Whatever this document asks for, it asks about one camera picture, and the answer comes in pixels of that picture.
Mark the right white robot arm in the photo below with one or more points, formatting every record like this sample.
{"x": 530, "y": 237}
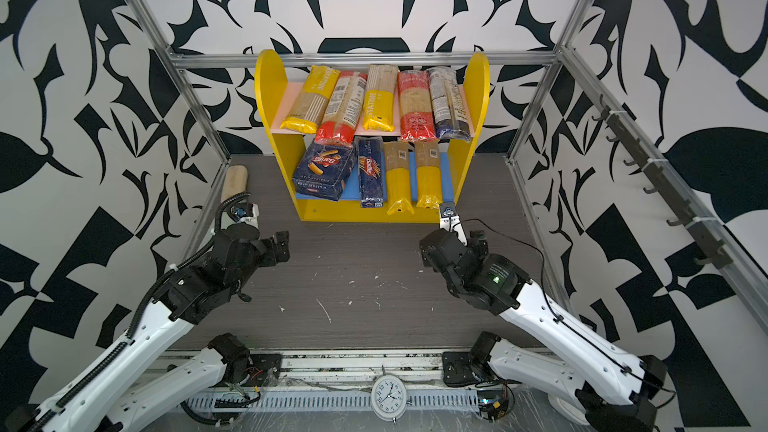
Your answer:
{"x": 590, "y": 379}

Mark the white slotted cable duct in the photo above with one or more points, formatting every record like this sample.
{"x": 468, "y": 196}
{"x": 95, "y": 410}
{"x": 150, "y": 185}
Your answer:
{"x": 460, "y": 400}

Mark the yellow spaghetti bag with barcode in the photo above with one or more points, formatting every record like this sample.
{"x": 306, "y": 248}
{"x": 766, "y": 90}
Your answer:
{"x": 428, "y": 174}

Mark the beige zipper case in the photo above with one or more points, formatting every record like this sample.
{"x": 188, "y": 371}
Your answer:
{"x": 235, "y": 181}

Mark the blue Barilla pasta box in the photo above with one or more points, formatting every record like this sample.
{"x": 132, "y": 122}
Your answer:
{"x": 324, "y": 171}

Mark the blue Barilla spaghetti bag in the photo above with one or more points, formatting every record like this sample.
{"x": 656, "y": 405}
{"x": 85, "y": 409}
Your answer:
{"x": 370, "y": 168}

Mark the black wall hook rail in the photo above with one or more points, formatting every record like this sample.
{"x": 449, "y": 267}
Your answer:
{"x": 665, "y": 182}

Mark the yellow Pastatime spaghetti bag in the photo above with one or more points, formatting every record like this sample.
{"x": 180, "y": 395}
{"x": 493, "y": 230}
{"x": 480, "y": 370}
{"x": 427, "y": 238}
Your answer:
{"x": 308, "y": 109}
{"x": 378, "y": 107}

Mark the clear blue label noodle pack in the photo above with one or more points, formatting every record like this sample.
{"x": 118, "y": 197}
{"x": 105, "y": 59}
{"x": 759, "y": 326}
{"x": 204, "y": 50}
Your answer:
{"x": 450, "y": 115}

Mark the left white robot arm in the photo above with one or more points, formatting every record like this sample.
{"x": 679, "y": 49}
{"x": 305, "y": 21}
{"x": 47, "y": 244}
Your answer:
{"x": 101, "y": 397}

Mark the yellow wooden shelf unit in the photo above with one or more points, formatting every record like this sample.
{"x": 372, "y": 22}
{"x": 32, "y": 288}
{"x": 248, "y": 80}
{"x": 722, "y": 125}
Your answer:
{"x": 270, "y": 81}

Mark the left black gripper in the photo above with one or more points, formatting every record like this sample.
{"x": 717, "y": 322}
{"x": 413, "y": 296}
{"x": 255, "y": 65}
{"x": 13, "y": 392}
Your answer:
{"x": 270, "y": 254}

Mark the round white alarm clock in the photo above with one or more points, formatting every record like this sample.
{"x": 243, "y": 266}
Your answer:
{"x": 389, "y": 398}

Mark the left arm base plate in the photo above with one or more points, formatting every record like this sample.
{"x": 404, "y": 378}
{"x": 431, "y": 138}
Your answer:
{"x": 263, "y": 369}

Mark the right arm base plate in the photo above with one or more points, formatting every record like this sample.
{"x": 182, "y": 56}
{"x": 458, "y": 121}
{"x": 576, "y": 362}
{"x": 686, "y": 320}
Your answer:
{"x": 457, "y": 369}

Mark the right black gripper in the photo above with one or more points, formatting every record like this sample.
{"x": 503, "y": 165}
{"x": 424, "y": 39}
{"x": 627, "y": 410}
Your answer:
{"x": 479, "y": 244}

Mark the plain yellow spaghetti bag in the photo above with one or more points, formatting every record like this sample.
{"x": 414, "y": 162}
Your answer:
{"x": 397, "y": 164}

